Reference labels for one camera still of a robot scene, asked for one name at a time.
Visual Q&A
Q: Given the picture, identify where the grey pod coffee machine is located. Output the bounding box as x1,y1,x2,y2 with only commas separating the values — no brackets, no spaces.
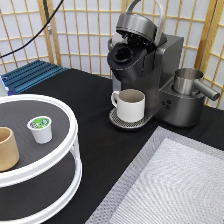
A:
107,0,204,130

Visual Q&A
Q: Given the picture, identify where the white green coffee pod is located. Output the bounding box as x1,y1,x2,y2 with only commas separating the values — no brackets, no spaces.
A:
27,116,52,144

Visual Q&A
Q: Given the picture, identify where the white ceramic mug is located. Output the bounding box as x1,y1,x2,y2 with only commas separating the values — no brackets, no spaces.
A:
111,89,145,123

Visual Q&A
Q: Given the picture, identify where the steel milk frother jug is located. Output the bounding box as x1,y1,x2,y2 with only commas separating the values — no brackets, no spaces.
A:
173,68,220,101

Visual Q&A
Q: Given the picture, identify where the wooden shoji folding screen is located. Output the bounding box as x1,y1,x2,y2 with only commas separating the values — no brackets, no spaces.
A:
0,0,224,110

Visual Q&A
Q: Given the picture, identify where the grey woven placemat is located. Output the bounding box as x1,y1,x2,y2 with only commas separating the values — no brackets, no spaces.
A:
85,127,224,224

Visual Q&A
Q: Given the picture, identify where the blue ribbed metal block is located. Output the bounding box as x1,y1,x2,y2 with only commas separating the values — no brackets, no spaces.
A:
2,60,66,95

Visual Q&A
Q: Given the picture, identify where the white two-tier round shelf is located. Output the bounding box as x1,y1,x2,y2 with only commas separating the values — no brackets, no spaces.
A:
0,94,82,224

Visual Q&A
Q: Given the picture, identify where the tan wooden cup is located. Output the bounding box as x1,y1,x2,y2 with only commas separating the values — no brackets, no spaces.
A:
0,127,19,172

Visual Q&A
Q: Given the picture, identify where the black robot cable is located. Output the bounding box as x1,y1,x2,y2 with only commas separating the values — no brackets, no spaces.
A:
0,0,65,59

